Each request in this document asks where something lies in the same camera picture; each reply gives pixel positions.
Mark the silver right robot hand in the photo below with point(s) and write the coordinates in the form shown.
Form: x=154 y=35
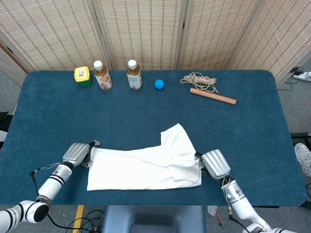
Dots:
x=216 y=163

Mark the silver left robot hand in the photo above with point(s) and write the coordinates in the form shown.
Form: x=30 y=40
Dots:
x=75 y=154

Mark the white T-shirt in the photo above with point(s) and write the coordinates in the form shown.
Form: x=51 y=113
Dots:
x=136 y=167

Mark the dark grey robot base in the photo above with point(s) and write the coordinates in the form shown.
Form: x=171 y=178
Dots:
x=155 y=218

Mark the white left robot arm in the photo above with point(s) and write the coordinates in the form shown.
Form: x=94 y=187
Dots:
x=53 y=179

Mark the blue table cloth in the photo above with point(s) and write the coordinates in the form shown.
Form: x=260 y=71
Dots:
x=48 y=109

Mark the brown cardboard tube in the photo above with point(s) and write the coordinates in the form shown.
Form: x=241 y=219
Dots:
x=213 y=96

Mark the black bag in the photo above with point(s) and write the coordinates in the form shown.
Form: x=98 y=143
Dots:
x=5 y=121

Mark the green jar with yellow lid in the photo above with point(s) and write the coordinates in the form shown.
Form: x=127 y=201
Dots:
x=82 y=75

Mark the tea bottle with fruit label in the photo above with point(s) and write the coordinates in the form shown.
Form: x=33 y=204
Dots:
x=104 y=78

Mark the white sneaker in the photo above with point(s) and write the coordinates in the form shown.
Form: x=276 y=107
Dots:
x=303 y=155

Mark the black metal stand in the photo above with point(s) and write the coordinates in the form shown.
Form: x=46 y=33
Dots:
x=301 y=135

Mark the tea bottle with text label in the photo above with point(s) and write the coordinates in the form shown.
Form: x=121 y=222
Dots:
x=134 y=77

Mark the blue ball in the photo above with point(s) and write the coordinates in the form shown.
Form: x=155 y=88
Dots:
x=159 y=84

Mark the white power strip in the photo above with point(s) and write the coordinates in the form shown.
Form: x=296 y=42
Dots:
x=303 y=75

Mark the woven bamboo folding screen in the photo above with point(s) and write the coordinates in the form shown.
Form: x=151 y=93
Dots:
x=145 y=29

